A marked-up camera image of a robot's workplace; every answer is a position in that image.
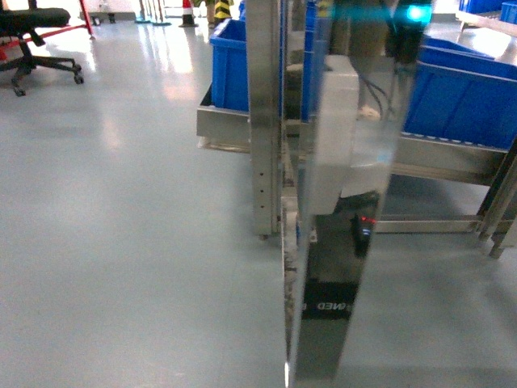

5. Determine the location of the blue plastic bin left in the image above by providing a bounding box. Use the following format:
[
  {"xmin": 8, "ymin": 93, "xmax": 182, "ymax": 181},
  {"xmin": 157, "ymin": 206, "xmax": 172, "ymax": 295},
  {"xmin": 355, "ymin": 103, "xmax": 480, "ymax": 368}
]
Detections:
[{"xmin": 210, "ymin": 19, "xmax": 249, "ymax": 112}]

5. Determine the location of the blue plastic bin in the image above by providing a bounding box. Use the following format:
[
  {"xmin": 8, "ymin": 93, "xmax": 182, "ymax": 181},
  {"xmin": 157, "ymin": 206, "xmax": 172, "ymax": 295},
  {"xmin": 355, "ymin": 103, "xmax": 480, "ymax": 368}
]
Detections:
[
  {"xmin": 403, "ymin": 36, "xmax": 516, "ymax": 150},
  {"xmin": 210, "ymin": 19, "xmax": 249, "ymax": 112}
]

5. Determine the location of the red white traffic cone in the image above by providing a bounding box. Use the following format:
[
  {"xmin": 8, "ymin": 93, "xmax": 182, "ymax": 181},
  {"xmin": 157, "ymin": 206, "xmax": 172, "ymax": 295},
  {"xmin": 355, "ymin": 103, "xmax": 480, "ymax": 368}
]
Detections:
[{"xmin": 179, "ymin": 0, "xmax": 198, "ymax": 28}]

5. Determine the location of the yellow black striped bollard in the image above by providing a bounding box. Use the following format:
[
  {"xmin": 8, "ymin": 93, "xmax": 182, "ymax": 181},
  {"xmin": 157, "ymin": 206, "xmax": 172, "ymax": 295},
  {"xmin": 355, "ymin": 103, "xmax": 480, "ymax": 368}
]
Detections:
[{"xmin": 214, "ymin": 0, "xmax": 234, "ymax": 25}]

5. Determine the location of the blue plastic bin right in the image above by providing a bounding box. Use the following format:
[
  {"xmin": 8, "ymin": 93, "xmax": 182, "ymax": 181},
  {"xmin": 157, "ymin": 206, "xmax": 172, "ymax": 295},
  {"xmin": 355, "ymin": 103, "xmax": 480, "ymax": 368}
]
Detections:
[{"xmin": 403, "ymin": 36, "xmax": 516, "ymax": 150}]

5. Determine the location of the black office chair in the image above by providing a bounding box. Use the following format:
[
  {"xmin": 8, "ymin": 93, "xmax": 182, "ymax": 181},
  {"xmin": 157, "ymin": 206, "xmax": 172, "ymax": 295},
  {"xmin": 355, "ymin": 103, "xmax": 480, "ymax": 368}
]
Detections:
[{"xmin": 0, "ymin": 6, "xmax": 85, "ymax": 97}]

